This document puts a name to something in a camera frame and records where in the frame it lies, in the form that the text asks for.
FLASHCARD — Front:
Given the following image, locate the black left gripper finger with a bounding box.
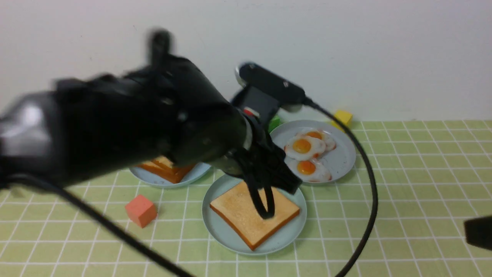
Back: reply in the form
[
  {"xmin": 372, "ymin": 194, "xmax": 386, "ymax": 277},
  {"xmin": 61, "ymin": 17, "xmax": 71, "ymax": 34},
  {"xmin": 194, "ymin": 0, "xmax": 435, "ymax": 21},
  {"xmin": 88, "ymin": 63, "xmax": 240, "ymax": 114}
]
[
  {"xmin": 263, "ymin": 185, "xmax": 275, "ymax": 219},
  {"xmin": 244, "ymin": 174, "xmax": 269, "ymax": 219}
]

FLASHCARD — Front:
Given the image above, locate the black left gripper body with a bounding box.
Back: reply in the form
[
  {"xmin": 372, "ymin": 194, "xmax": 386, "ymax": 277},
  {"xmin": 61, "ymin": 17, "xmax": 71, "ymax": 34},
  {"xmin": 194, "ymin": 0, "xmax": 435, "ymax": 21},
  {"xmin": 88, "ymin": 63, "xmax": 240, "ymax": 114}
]
[{"xmin": 209, "ymin": 115, "xmax": 302, "ymax": 195}]

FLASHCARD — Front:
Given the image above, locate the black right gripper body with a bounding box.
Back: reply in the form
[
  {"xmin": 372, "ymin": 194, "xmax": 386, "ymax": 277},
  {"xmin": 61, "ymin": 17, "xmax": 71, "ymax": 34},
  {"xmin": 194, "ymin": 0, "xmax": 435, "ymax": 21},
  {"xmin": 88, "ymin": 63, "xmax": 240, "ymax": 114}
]
[{"xmin": 464, "ymin": 215, "xmax": 492, "ymax": 250}]

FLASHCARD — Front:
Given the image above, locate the fried egg front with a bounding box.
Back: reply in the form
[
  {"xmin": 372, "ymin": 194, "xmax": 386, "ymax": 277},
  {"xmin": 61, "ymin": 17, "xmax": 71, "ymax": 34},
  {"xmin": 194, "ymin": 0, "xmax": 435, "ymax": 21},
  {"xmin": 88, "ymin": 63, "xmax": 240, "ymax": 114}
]
[{"xmin": 288, "ymin": 159, "xmax": 332, "ymax": 184}]

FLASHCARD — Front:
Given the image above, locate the fried egg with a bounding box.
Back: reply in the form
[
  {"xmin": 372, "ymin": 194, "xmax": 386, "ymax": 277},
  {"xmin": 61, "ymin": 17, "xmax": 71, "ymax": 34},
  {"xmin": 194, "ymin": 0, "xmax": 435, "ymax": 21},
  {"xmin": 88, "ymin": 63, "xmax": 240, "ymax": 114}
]
[
  {"xmin": 304, "ymin": 129, "xmax": 337, "ymax": 152},
  {"xmin": 284, "ymin": 135, "xmax": 326, "ymax": 161},
  {"xmin": 288, "ymin": 159, "xmax": 332, "ymax": 184}
]

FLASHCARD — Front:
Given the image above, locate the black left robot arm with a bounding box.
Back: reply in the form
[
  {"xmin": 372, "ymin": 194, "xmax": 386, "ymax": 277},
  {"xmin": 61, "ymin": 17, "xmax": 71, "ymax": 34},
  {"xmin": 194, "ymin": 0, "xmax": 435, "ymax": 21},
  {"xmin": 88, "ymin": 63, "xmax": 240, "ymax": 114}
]
[{"xmin": 1, "ymin": 29, "xmax": 305, "ymax": 219}]

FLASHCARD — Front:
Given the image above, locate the light blue centre plate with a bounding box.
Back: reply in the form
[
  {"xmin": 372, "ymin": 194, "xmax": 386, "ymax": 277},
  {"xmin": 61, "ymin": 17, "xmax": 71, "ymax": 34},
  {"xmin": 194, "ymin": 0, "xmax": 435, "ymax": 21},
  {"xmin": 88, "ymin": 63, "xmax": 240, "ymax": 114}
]
[{"xmin": 202, "ymin": 175, "xmax": 307, "ymax": 255}]

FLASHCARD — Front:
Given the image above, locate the green cube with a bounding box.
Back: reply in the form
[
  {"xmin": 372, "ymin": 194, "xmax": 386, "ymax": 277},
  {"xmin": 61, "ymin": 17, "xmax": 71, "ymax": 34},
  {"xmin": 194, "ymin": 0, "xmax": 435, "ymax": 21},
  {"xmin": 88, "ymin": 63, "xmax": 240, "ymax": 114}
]
[{"xmin": 268, "ymin": 115, "xmax": 282, "ymax": 133}]

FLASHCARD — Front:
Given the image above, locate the fried egg middle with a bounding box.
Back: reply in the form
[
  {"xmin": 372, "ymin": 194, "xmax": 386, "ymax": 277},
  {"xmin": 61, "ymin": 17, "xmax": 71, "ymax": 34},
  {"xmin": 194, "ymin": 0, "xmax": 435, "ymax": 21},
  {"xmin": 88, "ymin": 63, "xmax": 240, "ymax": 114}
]
[{"xmin": 284, "ymin": 135, "xmax": 326, "ymax": 161}]

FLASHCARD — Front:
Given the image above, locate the light blue bread plate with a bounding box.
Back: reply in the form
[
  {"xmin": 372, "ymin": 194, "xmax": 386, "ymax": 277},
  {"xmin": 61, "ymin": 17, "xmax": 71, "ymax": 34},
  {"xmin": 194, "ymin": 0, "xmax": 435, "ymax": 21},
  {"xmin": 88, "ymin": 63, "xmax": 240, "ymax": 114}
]
[{"xmin": 129, "ymin": 163, "xmax": 211, "ymax": 189}]

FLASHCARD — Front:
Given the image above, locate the toast slice stack bottom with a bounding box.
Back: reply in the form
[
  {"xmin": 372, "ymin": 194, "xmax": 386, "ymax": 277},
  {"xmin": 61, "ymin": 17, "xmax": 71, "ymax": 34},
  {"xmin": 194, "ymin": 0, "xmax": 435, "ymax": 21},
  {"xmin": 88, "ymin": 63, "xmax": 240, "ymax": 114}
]
[{"xmin": 137, "ymin": 161, "xmax": 195, "ymax": 184}]

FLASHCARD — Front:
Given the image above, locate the toast slice stack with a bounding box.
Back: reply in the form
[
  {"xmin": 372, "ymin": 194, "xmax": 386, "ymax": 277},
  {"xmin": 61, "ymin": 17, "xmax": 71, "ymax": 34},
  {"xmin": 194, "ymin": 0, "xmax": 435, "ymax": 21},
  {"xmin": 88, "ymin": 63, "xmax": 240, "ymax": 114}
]
[
  {"xmin": 151, "ymin": 156, "xmax": 195, "ymax": 175},
  {"xmin": 137, "ymin": 161, "xmax": 195, "ymax": 184}
]

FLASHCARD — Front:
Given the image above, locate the green checkered tablecloth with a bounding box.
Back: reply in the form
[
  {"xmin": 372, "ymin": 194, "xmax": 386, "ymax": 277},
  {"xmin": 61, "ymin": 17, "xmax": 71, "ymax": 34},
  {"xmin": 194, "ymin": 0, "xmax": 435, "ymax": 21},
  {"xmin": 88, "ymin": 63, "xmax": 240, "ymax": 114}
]
[{"xmin": 0, "ymin": 120, "xmax": 492, "ymax": 277}]

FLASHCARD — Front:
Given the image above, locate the fried egg rear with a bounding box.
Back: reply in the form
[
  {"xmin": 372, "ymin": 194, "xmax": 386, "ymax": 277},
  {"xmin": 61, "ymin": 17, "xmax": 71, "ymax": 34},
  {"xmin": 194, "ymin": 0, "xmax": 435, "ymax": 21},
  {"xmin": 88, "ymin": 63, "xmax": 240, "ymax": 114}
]
[{"xmin": 304, "ymin": 129, "xmax": 337, "ymax": 152}]

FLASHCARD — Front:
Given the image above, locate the grey egg plate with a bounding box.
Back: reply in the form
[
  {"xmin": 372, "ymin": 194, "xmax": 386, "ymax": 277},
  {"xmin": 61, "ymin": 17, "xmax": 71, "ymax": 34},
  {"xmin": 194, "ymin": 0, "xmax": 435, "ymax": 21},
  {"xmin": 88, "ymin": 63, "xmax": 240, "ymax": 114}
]
[{"xmin": 270, "ymin": 120, "xmax": 356, "ymax": 182}]

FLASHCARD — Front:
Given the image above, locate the toast slice stack top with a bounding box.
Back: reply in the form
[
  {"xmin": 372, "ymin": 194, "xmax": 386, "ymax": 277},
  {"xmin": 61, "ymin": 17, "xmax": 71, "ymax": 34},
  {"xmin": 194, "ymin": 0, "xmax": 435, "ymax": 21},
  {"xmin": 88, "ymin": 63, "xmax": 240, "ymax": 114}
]
[{"xmin": 151, "ymin": 156, "xmax": 195, "ymax": 175}]

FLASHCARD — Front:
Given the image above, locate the yellow cube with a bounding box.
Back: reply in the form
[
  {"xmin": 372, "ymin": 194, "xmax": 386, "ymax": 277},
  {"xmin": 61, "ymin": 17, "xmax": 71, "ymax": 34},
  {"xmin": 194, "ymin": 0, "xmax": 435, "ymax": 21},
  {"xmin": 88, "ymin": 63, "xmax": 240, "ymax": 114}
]
[{"xmin": 334, "ymin": 110, "xmax": 353, "ymax": 128}]

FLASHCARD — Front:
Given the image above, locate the orange red cube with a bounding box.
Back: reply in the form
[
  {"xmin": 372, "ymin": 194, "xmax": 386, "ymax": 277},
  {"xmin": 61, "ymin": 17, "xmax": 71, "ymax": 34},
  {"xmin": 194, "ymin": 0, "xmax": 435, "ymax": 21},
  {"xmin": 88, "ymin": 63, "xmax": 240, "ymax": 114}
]
[{"xmin": 125, "ymin": 194, "xmax": 158, "ymax": 228}]

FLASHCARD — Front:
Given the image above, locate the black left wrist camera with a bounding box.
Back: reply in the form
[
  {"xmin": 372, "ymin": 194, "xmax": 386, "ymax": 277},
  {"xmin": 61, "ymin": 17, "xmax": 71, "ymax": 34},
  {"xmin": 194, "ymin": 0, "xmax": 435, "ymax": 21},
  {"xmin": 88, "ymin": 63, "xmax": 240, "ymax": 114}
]
[{"xmin": 231, "ymin": 62, "xmax": 306, "ymax": 124}]

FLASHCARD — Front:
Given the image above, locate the black camera cable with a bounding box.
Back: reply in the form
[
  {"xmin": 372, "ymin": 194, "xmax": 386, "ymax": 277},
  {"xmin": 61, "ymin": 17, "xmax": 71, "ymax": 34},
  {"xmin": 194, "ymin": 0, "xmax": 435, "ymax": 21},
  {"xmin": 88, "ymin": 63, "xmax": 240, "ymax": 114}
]
[{"xmin": 304, "ymin": 98, "xmax": 379, "ymax": 277}]

